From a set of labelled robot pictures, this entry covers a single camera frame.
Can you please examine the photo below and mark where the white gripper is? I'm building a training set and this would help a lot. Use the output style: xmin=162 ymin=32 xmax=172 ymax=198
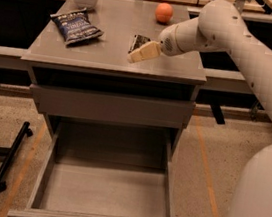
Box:
xmin=127 ymin=26 xmax=178 ymax=63

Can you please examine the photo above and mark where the black rxbar chocolate bar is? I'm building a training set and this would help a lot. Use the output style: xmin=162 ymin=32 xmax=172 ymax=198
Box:
xmin=129 ymin=34 xmax=151 ymax=52

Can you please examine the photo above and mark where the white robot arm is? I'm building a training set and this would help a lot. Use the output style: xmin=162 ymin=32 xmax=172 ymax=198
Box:
xmin=128 ymin=0 xmax=272 ymax=217

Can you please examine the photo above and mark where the grey drawer cabinet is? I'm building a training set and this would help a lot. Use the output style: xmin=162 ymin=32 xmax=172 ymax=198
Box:
xmin=10 ymin=0 xmax=217 ymax=161

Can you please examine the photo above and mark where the grey middle drawer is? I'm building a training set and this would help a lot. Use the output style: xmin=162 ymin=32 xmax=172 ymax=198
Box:
xmin=30 ymin=84 xmax=194 ymax=129

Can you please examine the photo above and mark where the open grey bottom drawer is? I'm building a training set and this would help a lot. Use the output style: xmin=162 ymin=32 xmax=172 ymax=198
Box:
xmin=8 ymin=120 xmax=175 ymax=217

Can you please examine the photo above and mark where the orange round fruit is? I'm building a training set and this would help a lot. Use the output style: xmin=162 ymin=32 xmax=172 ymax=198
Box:
xmin=155 ymin=2 xmax=174 ymax=24

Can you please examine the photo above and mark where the blue chip bag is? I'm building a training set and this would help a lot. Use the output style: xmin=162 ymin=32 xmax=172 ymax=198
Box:
xmin=50 ymin=8 xmax=103 ymax=46

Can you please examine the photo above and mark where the black bar handle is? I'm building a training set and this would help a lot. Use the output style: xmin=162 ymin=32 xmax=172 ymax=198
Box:
xmin=0 ymin=121 xmax=33 ymax=192

